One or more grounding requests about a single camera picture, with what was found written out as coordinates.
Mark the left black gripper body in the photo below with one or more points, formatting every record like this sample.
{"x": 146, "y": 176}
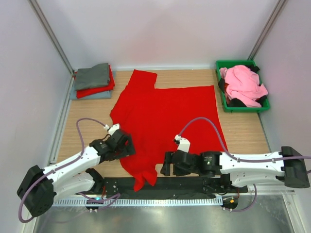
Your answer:
{"x": 116, "y": 155}

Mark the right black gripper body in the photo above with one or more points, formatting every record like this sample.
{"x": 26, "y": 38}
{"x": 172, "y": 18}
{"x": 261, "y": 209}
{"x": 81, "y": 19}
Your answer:
{"x": 179, "y": 172}

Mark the red t shirt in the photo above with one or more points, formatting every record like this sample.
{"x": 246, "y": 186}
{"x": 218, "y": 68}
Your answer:
{"x": 87, "y": 92}
{"x": 153, "y": 117}

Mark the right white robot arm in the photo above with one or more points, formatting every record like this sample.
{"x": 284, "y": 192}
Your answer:
{"x": 286, "y": 166}

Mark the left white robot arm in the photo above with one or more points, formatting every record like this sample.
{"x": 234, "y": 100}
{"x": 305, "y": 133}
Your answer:
{"x": 41, "y": 187}

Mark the folded blue-grey t shirt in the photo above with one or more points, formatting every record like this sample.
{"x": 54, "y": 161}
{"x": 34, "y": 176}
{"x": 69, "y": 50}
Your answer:
{"x": 98, "y": 96}

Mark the folded red t shirt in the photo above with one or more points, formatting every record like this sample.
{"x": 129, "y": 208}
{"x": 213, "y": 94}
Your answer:
{"x": 87, "y": 92}

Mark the folded grey t shirt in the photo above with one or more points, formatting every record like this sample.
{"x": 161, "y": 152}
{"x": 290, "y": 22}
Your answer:
{"x": 94, "y": 77}

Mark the pink t shirt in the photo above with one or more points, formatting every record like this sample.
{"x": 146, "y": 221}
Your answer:
{"x": 243, "y": 85}

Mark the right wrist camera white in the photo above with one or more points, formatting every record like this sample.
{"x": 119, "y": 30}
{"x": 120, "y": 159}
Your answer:
{"x": 182, "y": 143}

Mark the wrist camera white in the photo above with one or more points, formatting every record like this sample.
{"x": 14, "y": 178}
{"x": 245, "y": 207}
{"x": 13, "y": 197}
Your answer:
{"x": 111, "y": 130}
{"x": 182, "y": 143}

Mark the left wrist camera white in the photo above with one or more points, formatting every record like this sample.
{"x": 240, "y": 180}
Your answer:
{"x": 111, "y": 130}

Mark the white slotted cable duct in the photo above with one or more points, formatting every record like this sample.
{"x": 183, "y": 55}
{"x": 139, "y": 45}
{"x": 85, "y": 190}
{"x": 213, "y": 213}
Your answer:
{"x": 79, "y": 201}

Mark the left aluminium frame post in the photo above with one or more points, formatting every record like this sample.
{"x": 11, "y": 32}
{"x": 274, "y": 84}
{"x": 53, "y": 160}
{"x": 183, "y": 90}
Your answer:
{"x": 48, "y": 29}

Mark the aluminium frame post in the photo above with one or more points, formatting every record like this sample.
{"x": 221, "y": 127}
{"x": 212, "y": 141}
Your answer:
{"x": 48, "y": 29}
{"x": 276, "y": 12}

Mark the right aluminium frame post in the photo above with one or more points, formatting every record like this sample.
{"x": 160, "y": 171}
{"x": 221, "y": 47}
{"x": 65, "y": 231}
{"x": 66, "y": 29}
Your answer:
{"x": 276, "y": 12}

